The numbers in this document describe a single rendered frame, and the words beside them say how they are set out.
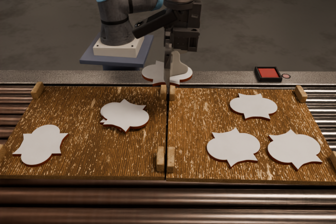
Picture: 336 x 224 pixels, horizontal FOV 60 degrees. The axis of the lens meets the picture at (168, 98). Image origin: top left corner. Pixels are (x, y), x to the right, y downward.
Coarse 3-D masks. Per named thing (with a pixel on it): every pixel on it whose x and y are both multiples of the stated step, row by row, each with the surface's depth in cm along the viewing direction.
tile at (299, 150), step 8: (272, 136) 75; (280, 136) 75; (288, 136) 75; (296, 136) 75; (304, 136) 75; (272, 144) 73; (280, 144) 73; (288, 144) 73; (296, 144) 73; (304, 144) 73; (312, 144) 73; (272, 152) 70; (280, 152) 70; (288, 152) 70; (296, 152) 70; (304, 152) 70; (312, 152) 70; (280, 160) 69; (288, 160) 69; (296, 160) 69; (304, 160) 69; (312, 160) 69; (320, 160) 69; (296, 168) 67
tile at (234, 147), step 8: (216, 136) 75; (224, 136) 75; (232, 136) 75; (240, 136) 75; (248, 136) 75; (208, 144) 73; (216, 144) 73; (224, 144) 73; (232, 144) 73; (240, 144) 73; (248, 144) 73; (256, 144) 73; (208, 152) 71; (216, 152) 70; (224, 152) 70; (232, 152) 70; (240, 152) 70; (248, 152) 70; (256, 152) 71; (216, 160) 70; (224, 160) 69; (232, 160) 69; (240, 160) 69; (248, 160) 69; (256, 160) 69
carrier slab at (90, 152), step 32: (64, 96) 90; (96, 96) 90; (128, 96) 90; (32, 128) 78; (64, 128) 78; (96, 128) 78; (160, 128) 78; (64, 160) 70; (96, 160) 70; (128, 160) 70
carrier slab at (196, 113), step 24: (192, 96) 90; (216, 96) 90; (264, 96) 90; (288, 96) 90; (168, 120) 81; (192, 120) 81; (216, 120) 81; (240, 120) 81; (264, 120) 81; (288, 120) 81; (312, 120) 81; (168, 144) 74; (192, 144) 74; (264, 144) 74; (192, 168) 68; (216, 168) 68; (240, 168) 68; (264, 168) 68; (288, 168) 68; (312, 168) 68
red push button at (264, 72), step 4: (260, 68) 104; (264, 68) 104; (268, 68) 104; (272, 68) 104; (260, 72) 102; (264, 72) 102; (268, 72) 102; (272, 72) 102; (264, 76) 100; (268, 76) 100; (272, 76) 100; (276, 76) 100
